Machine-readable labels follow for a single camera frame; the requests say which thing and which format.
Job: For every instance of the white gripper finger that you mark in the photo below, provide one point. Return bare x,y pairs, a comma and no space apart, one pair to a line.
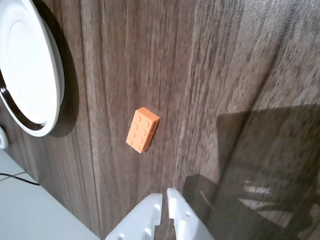
142,217
183,220

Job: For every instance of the orange lego block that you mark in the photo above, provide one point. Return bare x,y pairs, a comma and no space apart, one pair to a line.
140,131

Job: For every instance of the white round plate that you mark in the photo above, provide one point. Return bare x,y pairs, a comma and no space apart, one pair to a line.
27,72

